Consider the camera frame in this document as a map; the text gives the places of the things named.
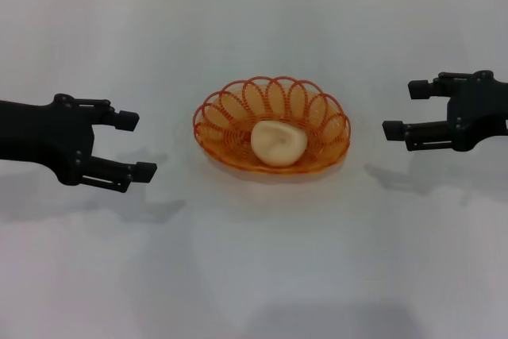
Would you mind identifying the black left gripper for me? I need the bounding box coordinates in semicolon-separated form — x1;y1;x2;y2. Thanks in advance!
0;93;158;195

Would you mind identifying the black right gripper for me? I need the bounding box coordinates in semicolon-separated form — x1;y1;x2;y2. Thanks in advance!
382;69;508;153

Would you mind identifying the orange woven plastic basket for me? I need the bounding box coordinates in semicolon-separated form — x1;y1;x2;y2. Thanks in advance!
192;75;352;175

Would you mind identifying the beige bread bun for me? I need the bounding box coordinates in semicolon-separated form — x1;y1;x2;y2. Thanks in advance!
250;120;308;168

